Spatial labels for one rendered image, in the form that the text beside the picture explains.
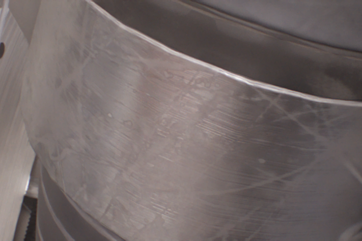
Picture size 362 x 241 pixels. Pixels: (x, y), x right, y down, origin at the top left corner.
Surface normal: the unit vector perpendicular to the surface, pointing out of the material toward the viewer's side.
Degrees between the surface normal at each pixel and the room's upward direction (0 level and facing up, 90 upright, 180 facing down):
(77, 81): 92
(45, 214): 80
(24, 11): 90
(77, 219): 89
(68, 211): 89
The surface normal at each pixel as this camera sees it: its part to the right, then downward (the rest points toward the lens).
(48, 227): -0.92, 0.08
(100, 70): -0.73, 0.32
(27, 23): 0.88, 0.07
